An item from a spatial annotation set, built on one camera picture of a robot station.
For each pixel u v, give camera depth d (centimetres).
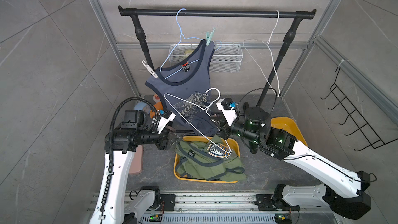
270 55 57
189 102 60
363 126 62
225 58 101
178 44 91
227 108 48
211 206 73
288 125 99
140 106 104
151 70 56
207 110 58
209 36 65
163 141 54
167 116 55
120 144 42
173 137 58
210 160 74
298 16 50
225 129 50
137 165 84
